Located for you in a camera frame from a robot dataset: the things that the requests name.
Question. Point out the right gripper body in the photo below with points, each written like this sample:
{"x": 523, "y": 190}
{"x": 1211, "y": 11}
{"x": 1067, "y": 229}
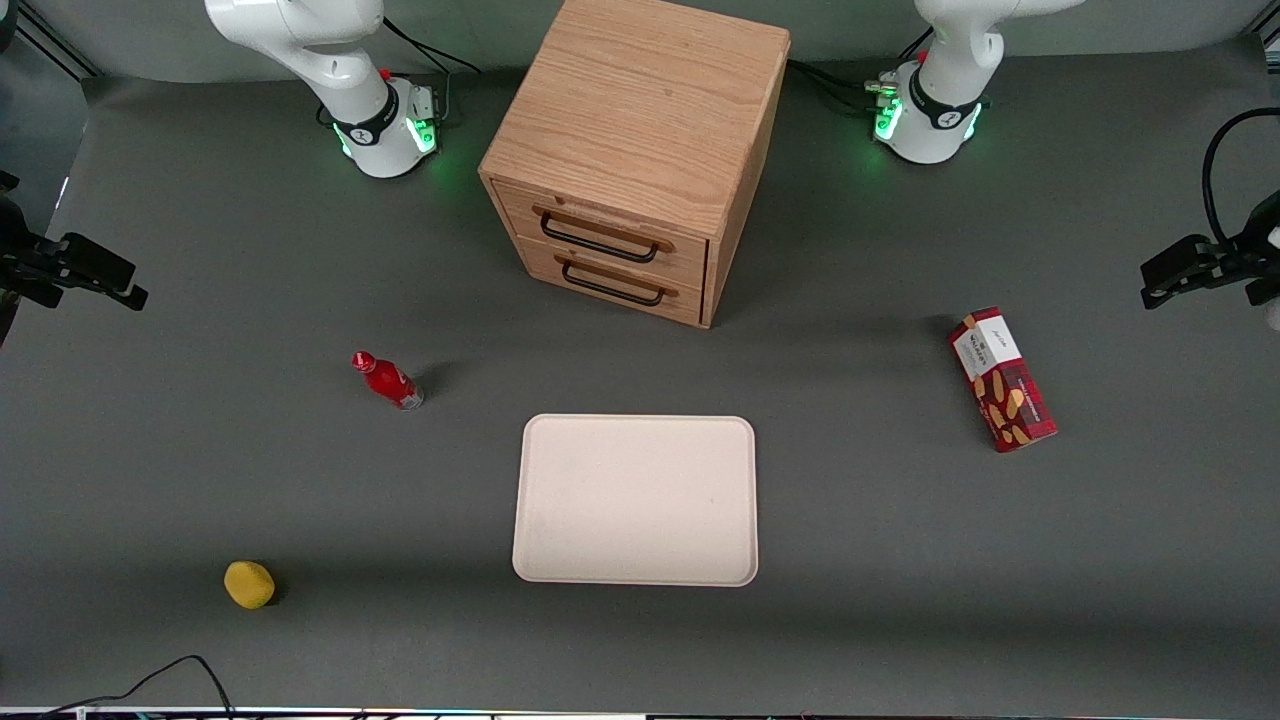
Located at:
{"x": 22, "y": 262}

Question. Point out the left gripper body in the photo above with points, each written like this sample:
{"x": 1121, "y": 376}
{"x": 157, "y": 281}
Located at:
{"x": 1232, "y": 258}

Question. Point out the red cookie box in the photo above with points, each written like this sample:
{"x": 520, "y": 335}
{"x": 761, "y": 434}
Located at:
{"x": 1005, "y": 385}

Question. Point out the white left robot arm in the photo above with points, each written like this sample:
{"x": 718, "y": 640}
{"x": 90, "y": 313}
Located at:
{"x": 945, "y": 110}

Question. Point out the cream rectangular tray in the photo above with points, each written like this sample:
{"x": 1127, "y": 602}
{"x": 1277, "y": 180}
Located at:
{"x": 635, "y": 500}

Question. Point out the small red bottle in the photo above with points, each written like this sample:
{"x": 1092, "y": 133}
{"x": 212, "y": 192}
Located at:
{"x": 390, "y": 381}

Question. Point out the yellow lemon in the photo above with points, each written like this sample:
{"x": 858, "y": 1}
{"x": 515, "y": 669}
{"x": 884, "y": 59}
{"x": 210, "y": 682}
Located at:
{"x": 249, "y": 584}

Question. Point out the wooden drawer front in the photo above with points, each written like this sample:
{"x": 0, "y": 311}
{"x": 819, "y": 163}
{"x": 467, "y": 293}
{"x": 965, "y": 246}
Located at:
{"x": 620, "y": 285}
{"x": 610, "y": 225}

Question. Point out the wooden drawer cabinet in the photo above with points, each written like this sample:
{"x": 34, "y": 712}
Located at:
{"x": 640, "y": 110}

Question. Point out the black frame strut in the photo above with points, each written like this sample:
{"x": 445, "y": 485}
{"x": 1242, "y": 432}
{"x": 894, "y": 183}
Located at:
{"x": 55, "y": 40}

